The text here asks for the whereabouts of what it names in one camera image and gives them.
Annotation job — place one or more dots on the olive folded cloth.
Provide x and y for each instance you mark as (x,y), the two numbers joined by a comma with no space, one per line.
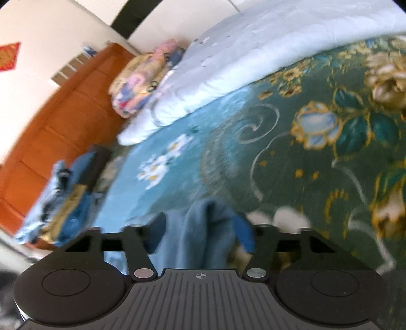
(68,206)

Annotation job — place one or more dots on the white glossy wardrobe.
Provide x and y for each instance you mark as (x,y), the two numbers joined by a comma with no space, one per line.
(190,22)

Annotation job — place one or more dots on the folded blue cloth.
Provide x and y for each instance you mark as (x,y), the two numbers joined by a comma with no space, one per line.
(82,168)

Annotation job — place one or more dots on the light blue floral quilt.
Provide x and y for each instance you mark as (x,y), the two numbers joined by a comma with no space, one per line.
(253,57)

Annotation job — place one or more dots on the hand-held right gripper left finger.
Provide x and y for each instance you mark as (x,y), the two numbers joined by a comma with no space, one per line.
(155,236)

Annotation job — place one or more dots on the folded colourful floral quilt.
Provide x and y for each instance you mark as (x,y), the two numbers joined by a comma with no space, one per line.
(139,82)

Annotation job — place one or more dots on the green floral bedsheet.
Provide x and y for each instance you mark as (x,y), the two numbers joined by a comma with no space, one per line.
(317,190)

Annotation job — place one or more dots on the blue white bottle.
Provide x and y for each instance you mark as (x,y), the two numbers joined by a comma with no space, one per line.
(88,50)

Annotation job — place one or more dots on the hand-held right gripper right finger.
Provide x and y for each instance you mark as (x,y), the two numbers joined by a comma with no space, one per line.
(244,233)

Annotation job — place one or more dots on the beige cardboard boxes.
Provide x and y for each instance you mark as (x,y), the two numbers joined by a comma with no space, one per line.
(68,69)

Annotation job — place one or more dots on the light blue clothes pile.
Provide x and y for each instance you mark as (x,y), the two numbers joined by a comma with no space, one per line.
(38,215)

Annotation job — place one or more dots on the orange wooden headboard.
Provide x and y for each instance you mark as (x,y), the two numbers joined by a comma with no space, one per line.
(63,127)

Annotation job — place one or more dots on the red wall decoration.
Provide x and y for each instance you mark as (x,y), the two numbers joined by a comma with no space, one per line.
(8,57)

